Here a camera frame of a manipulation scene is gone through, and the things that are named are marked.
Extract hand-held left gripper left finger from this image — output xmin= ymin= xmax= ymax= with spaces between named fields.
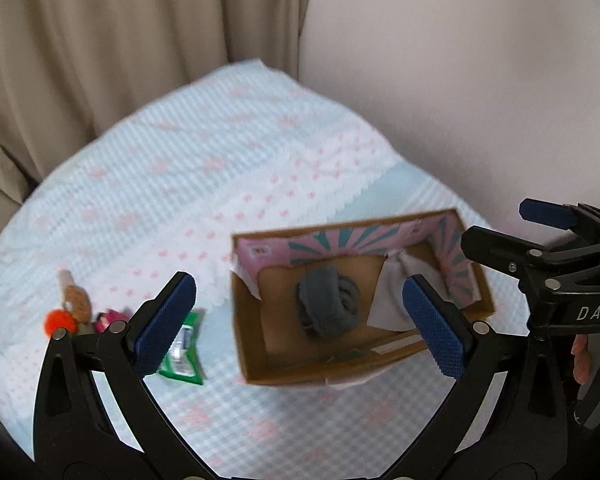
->
xmin=32 ymin=271 xmax=216 ymax=480

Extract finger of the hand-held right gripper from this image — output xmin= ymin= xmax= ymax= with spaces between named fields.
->
xmin=461 ymin=226 xmax=571 ymax=282
xmin=519 ymin=198 xmax=600 ymax=246

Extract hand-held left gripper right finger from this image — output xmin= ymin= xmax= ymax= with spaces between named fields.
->
xmin=402 ymin=274 xmax=568 ymax=480

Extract cardboard box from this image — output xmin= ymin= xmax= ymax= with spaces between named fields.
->
xmin=230 ymin=208 xmax=495 ymax=387

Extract person's right hand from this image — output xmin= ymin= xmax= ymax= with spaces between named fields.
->
xmin=571 ymin=332 xmax=594 ymax=386

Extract green snack packet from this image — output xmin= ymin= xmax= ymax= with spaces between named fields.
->
xmin=157 ymin=310 xmax=206 ymax=387

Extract light grey cloth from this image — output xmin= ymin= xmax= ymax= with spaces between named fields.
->
xmin=365 ymin=252 xmax=448 ymax=333

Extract pink small toy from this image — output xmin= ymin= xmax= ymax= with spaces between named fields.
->
xmin=94 ymin=309 xmax=131 ymax=335

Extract brown doll figure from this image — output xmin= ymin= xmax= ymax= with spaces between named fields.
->
xmin=56 ymin=269 xmax=93 ymax=325

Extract orange pompom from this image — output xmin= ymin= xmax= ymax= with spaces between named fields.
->
xmin=45 ymin=310 xmax=77 ymax=333

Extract grey rolled socks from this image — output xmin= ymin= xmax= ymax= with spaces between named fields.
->
xmin=295 ymin=267 xmax=362 ymax=341

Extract light blue patterned blanket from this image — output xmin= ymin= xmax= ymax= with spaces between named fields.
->
xmin=0 ymin=58 xmax=531 ymax=480

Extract beige curtain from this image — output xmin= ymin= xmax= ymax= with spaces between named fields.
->
xmin=0 ymin=0 xmax=321 ymax=256

